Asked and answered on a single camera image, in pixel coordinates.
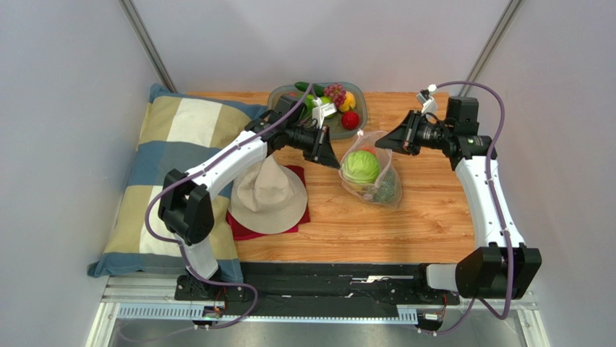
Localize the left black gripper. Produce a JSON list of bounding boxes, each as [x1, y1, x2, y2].
[[286, 125, 341, 171]]

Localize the pale green cabbage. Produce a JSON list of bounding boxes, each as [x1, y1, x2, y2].
[[341, 150, 380, 184]]

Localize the clear zip top bag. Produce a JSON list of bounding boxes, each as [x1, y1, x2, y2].
[[338, 129, 402, 209]]

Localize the orange peach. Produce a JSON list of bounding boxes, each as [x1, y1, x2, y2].
[[362, 147, 377, 155]]

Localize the yellow pear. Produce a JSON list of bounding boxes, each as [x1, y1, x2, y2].
[[348, 182, 375, 194]]

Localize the green bell pepper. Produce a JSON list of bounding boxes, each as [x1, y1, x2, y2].
[[301, 94, 315, 119]]

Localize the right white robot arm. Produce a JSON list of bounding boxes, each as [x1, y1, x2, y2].
[[376, 97, 542, 300]]

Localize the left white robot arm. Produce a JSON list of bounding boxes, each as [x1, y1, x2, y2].
[[145, 97, 340, 284]]

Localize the red tomato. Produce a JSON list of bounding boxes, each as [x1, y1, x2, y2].
[[341, 111, 361, 130]]

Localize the grey plastic basket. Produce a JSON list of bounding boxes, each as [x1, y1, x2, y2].
[[267, 82, 369, 140]]

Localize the green apple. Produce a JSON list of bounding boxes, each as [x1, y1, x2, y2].
[[317, 96, 332, 106]]

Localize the purple grapes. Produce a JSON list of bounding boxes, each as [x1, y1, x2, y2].
[[323, 83, 346, 108]]

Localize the green cucumber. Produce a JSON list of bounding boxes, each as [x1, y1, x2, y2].
[[294, 80, 325, 97]]

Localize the beige bucket hat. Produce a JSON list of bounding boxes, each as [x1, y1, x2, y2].
[[227, 155, 309, 236]]

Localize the red cloth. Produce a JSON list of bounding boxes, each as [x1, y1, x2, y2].
[[226, 164, 312, 241]]

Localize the checked blue beige pillow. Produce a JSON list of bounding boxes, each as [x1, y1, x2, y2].
[[87, 84, 266, 278]]

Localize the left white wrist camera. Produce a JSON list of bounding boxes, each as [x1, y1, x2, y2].
[[312, 98, 338, 128]]

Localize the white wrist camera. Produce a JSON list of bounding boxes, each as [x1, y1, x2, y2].
[[416, 84, 438, 114], [312, 98, 338, 128]]

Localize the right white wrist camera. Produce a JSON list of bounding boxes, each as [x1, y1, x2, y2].
[[416, 84, 438, 114]]

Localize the right aluminium frame post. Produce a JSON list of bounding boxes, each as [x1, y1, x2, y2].
[[466, 0, 525, 82]]

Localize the aluminium frame post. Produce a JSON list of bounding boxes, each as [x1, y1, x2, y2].
[[118, 0, 177, 93], [466, 0, 525, 82]]

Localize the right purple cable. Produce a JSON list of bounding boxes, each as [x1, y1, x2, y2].
[[428, 80, 515, 336]]

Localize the left aluminium frame post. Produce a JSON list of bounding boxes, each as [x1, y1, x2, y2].
[[118, 0, 177, 93]]

